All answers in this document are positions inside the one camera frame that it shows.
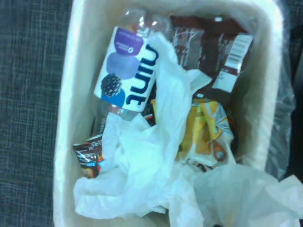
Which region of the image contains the small brown candy wrapper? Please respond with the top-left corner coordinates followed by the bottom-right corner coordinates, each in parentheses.
top-left (72, 136), bottom-right (106, 180)

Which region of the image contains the clear plastic bin liner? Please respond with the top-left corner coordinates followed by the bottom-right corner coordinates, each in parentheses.
top-left (264, 23), bottom-right (298, 182)

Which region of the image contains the large discarded white tissue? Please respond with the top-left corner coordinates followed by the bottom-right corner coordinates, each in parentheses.
top-left (73, 32), bottom-right (214, 220)

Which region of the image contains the yellow snack wrapper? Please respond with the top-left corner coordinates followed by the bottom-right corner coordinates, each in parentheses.
top-left (176, 99), bottom-right (236, 168)

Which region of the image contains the beige trash bin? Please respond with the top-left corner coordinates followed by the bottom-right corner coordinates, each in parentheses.
top-left (53, 0), bottom-right (285, 227)

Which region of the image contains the empty hint water bottle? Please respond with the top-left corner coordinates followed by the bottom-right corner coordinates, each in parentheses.
top-left (93, 8), bottom-right (171, 121)

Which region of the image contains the brown chocolate wrapper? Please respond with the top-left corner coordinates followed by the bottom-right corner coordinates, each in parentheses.
top-left (170, 15), bottom-right (254, 107)

